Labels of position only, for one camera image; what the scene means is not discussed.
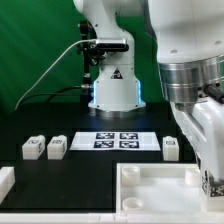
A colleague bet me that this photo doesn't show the white left obstacle block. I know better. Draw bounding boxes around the white left obstacle block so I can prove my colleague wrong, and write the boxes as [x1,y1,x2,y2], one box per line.
[0,167,15,204]

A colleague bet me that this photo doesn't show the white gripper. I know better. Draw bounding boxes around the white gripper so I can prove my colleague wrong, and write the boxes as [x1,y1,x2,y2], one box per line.
[171,97,224,181]

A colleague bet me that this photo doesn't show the white front rail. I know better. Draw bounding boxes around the white front rail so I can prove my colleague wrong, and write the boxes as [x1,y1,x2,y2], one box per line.
[0,213,224,224]

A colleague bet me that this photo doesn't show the grey cable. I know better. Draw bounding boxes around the grey cable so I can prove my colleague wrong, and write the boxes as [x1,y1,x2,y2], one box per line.
[14,39,98,111]

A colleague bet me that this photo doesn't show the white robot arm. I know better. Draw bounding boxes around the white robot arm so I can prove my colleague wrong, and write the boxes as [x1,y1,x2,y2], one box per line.
[73,0,224,181]

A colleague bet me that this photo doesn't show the black cable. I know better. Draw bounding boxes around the black cable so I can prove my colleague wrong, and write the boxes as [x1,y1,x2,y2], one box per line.
[15,84,94,111]

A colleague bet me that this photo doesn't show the silver mounted camera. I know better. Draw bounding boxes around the silver mounted camera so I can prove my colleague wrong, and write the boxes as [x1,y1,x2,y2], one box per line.
[96,38,129,52]

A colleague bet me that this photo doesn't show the paper sheet with tags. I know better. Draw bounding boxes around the paper sheet with tags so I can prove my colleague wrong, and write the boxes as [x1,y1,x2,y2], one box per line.
[70,131,160,151]

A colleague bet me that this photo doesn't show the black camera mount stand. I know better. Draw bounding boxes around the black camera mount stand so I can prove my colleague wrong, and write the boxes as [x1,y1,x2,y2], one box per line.
[77,20,99,84]

